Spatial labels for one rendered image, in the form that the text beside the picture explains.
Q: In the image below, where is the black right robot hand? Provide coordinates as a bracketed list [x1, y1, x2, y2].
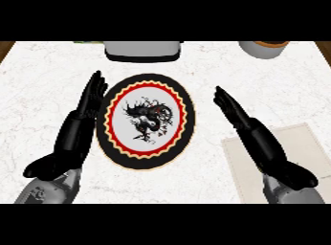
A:
[213, 85, 319, 191]

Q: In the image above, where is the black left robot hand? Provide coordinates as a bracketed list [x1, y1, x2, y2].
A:
[21, 70, 111, 182]

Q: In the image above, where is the beige placemat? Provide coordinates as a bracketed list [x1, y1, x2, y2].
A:
[220, 122, 331, 205]

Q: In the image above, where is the black red patterned plate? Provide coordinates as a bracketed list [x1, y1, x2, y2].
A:
[95, 73, 198, 171]

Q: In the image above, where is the grey pot with brown rim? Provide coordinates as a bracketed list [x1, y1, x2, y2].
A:
[238, 40, 291, 60]

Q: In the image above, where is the grey black appliance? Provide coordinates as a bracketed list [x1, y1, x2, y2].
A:
[102, 40, 182, 63]

